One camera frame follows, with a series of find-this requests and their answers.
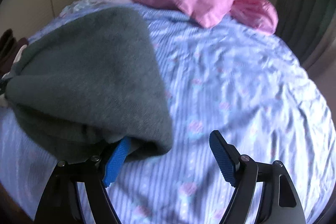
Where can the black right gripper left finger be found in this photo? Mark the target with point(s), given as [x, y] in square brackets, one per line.
[60, 201]

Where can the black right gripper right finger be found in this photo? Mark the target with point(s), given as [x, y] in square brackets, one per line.
[279, 202]

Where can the grey pants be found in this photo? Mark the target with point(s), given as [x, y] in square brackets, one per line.
[91, 83]

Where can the blue striped floral bedsheet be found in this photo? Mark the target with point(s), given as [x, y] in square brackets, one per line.
[252, 89]

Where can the folded cream garment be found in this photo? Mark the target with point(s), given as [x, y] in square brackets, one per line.
[15, 61]

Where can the folded maroon garment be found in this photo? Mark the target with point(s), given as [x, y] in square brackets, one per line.
[10, 47]

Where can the light floral pillow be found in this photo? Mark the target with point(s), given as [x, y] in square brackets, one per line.
[79, 5]

